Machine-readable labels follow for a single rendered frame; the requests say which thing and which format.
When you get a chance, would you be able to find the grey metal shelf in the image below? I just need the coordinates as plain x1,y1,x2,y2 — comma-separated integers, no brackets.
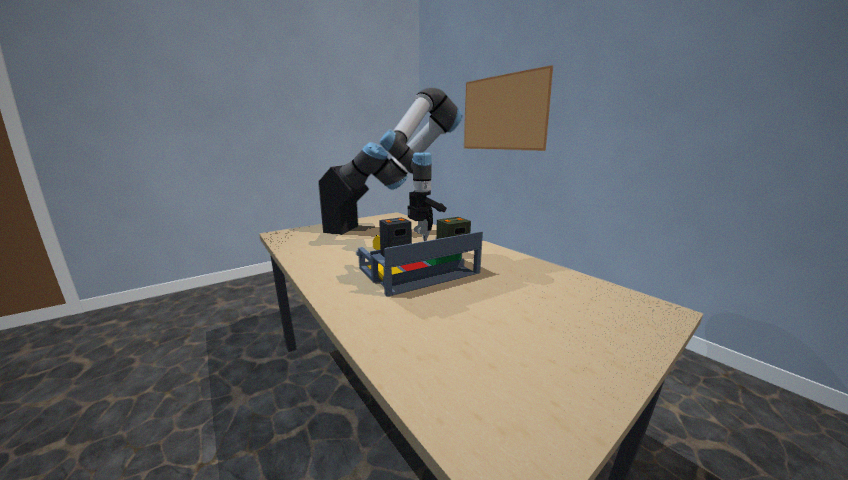
356,231,483,297

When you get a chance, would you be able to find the green bin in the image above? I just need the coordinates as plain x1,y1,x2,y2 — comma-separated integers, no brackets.
426,253,461,266

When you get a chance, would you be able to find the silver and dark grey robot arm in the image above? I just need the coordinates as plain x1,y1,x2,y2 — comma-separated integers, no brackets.
339,88,462,192

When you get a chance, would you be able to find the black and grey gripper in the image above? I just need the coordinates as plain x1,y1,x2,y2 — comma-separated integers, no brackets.
408,191,433,241

